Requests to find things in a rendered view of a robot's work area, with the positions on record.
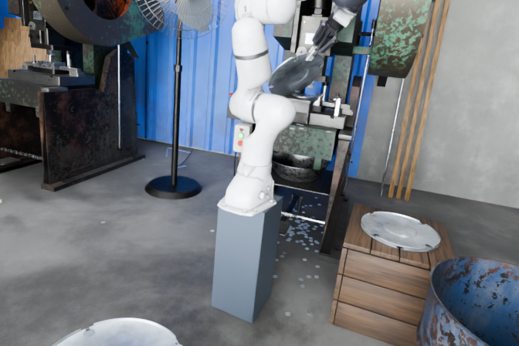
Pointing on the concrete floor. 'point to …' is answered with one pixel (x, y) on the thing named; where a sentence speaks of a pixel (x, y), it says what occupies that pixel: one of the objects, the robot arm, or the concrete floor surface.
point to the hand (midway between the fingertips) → (312, 53)
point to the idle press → (73, 66)
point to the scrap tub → (471, 303)
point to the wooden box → (383, 283)
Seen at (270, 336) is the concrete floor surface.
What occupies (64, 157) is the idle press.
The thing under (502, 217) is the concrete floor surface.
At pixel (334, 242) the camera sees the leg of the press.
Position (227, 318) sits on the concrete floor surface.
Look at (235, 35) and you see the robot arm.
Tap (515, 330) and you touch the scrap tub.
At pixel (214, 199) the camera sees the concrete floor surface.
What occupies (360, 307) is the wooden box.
